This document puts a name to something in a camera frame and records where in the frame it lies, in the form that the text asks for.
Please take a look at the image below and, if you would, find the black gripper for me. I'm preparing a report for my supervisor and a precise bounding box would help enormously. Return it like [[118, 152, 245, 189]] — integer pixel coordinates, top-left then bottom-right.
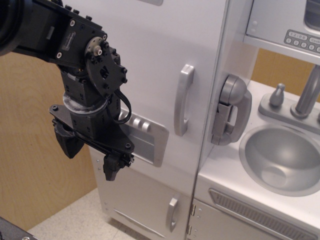
[[49, 96, 135, 181]]

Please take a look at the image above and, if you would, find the white toy fridge door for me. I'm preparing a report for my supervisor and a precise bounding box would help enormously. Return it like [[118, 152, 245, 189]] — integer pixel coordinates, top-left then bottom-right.
[[66, 0, 228, 196]]

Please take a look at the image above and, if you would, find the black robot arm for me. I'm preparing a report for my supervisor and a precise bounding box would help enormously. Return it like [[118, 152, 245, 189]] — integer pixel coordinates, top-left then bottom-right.
[[0, 0, 135, 181]]

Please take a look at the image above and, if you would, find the silver ice dispenser panel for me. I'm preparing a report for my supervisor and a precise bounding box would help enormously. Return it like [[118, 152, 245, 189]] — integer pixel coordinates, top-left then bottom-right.
[[120, 113, 169, 167]]

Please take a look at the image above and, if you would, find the white lower freezer door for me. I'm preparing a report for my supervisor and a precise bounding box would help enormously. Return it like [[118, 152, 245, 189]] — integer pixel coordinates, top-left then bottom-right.
[[89, 148, 192, 240]]

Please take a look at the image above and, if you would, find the black object bottom left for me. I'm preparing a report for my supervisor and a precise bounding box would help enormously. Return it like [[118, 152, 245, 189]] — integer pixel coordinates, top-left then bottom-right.
[[0, 217, 37, 240]]

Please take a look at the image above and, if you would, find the brass door hinge upper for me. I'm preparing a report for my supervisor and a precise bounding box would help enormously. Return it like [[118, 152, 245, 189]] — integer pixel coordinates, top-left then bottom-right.
[[190, 204, 196, 216]]

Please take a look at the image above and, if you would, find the brass door hinge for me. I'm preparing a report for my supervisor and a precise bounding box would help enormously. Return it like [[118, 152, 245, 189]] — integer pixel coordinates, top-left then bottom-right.
[[190, 204, 196, 216], [187, 225, 192, 236]]

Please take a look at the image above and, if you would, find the brass door hinge lower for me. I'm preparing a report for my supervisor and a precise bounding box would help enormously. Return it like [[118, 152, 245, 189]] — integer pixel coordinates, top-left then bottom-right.
[[187, 225, 192, 236]]

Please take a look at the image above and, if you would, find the silver oven vent panel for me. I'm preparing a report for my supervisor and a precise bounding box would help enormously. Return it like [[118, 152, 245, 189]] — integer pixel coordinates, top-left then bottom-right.
[[208, 188, 320, 240]]

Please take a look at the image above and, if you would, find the white toy kitchen cabinet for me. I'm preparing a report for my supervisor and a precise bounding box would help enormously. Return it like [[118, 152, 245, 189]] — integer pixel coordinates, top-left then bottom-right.
[[186, 0, 320, 240]]

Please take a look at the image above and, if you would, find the silver toy sink bowl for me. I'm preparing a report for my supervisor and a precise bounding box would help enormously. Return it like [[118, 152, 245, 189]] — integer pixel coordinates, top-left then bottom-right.
[[239, 125, 320, 197]]

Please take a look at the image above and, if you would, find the silver faucet knob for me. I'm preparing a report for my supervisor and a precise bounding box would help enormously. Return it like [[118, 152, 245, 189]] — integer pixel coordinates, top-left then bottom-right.
[[269, 83, 285, 107]]

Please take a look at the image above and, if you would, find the silver toy faucet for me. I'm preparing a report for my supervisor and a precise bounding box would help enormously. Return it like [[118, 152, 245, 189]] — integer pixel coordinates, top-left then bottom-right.
[[290, 65, 320, 119]]

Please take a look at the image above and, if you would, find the toy microwave with keypad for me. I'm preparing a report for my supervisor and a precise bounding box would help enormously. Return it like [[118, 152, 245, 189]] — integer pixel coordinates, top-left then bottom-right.
[[244, 0, 320, 65]]

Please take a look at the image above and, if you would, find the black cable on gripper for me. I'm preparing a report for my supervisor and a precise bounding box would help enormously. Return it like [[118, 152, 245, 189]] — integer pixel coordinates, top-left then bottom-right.
[[109, 89, 133, 125]]

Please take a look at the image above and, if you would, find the silver lower door handle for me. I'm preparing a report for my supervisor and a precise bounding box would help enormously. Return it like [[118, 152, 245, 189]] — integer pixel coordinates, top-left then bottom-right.
[[166, 197, 179, 233]]

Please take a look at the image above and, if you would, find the silver fridge door handle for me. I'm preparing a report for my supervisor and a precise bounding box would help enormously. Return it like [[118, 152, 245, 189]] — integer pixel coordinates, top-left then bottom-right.
[[173, 64, 195, 137]]

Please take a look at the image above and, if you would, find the grey toy wall phone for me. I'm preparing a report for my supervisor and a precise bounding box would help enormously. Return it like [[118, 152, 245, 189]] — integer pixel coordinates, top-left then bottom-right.
[[211, 74, 252, 146]]

